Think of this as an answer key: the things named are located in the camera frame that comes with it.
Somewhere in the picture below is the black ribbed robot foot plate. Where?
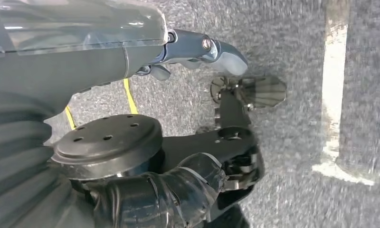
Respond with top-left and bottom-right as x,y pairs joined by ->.
210,75 -> 286,109

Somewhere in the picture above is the black robot leg joint disc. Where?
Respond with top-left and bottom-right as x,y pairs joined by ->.
50,114 -> 164,181

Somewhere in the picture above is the silver floor tape mark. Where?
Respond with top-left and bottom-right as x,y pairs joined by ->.
312,0 -> 376,187

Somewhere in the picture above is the black taped cable bundle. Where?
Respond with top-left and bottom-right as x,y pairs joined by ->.
89,152 -> 228,228

